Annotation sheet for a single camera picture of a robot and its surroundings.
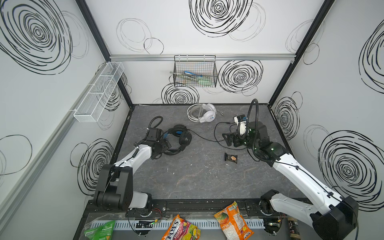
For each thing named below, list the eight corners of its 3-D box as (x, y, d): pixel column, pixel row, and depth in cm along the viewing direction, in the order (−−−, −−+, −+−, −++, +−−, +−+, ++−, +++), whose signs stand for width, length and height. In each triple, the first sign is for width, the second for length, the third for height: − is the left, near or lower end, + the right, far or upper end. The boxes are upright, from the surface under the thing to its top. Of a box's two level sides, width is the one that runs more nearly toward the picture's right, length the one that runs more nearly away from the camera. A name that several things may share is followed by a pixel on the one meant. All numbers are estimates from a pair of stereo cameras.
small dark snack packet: (223, 160, 92) (224, 159, 91) (224, 154, 95) (225, 152, 93) (236, 163, 91) (237, 161, 89) (236, 156, 94) (237, 155, 92)
